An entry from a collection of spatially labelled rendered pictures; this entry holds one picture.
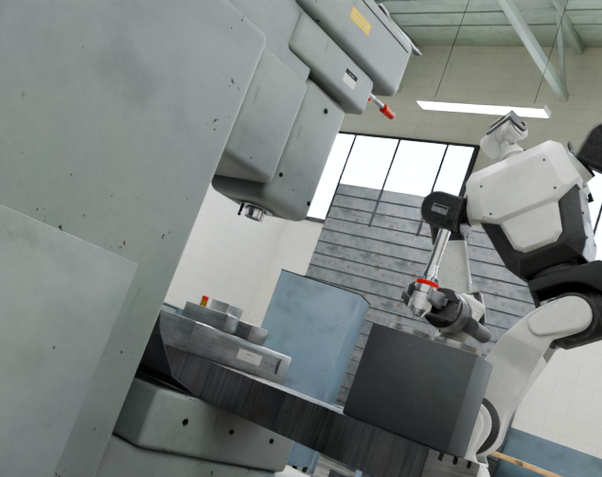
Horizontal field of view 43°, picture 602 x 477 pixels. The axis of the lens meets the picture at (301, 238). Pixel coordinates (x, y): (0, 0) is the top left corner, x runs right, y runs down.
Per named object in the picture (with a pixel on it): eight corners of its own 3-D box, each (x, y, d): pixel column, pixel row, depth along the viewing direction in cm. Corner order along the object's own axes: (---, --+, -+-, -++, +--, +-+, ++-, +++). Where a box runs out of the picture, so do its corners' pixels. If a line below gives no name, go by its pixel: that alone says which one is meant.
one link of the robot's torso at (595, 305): (611, 340, 184) (594, 294, 189) (611, 329, 172) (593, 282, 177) (558, 355, 188) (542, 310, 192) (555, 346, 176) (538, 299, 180)
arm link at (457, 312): (409, 271, 160) (430, 286, 170) (395, 313, 159) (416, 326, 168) (464, 284, 153) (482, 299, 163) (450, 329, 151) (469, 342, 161)
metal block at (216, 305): (218, 327, 184) (226, 304, 185) (234, 333, 180) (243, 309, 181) (203, 322, 181) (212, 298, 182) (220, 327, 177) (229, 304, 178)
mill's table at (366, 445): (90, 340, 223) (100, 314, 225) (468, 504, 145) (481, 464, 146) (25, 319, 206) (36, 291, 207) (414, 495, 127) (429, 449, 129)
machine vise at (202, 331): (241, 368, 199) (256, 328, 201) (282, 384, 189) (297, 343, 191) (143, 335, 174) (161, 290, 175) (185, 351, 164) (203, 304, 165)
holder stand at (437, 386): (364, 419, 157) (396, 327, 160) (465, 458, 145) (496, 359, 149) (341, 412, 147) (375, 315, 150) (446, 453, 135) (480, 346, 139)
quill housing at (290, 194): (249, 214, 200) (291, 105, 206) (309, 226, 187) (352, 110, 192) (202, 185, 186) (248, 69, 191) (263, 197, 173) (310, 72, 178)
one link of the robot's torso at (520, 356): (479, 469, 189) (610, 334, 187) (468, 468, 173) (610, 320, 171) (435, 424, 196) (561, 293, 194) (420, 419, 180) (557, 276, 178)
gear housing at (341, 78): (292, 111, 209) (305, 79, 211) (364, 116, 194) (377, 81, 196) (215, 46, 184) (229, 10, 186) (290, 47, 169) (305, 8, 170)
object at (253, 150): (201, 173, 188) (238, 79, 192) (273, 186, 172) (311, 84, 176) (146, 140, 173) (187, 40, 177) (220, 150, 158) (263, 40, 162)
